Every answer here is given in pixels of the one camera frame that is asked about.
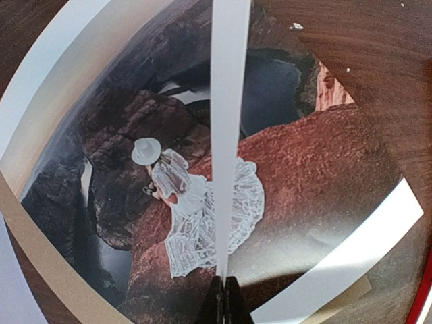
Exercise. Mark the canyon woman photo print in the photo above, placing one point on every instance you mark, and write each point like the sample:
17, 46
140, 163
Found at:
124, 190

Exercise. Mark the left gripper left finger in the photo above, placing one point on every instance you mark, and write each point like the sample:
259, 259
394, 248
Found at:
211, 310

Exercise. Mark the red wooden picture frame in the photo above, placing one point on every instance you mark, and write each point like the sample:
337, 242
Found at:
422, 302

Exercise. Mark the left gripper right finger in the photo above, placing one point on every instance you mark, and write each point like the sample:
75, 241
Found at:
234, 306

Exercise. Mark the brown cardboard backing board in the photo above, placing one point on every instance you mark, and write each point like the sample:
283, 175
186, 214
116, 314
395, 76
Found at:
61, 295

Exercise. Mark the white photo mat board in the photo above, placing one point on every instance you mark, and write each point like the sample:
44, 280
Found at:
363, 280

